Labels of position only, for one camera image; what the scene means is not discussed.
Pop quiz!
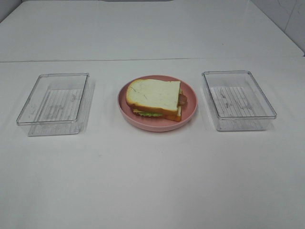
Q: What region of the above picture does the bacon strip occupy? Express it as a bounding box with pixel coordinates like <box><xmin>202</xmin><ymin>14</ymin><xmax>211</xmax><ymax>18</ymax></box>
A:
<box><xmin>178</xmin><ymin>94</ymin><xmax>187</xmax><ymax>105</ymax></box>

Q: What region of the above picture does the clear plastic fillings tray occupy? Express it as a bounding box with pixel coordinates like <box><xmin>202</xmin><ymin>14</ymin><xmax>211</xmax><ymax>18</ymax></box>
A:
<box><xmin>202</xmin><ymin>70</ymin><xmax>277</xmax><ymax>131</ymax></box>

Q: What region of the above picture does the clear plastic bread tray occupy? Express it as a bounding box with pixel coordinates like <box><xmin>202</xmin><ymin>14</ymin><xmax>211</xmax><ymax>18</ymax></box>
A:
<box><xmin>16</xmin><ymin>73</ymin><xmax>94</xmax><ymax>136</ymax></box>

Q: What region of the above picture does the green lettuce leaf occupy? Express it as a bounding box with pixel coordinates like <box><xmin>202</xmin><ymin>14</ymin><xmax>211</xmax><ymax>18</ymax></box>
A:
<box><xmin>134</xmin><ymin>112</ymin><xmax>164</xmax><ymax>118</ymax></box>

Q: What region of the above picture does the yellow cheese slice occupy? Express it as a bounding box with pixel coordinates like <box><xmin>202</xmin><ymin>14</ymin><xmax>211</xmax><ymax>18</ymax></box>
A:
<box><xmin>132</xmin><ymin>109</ymin><xmax>143</xmax><ymax>113</ymax></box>

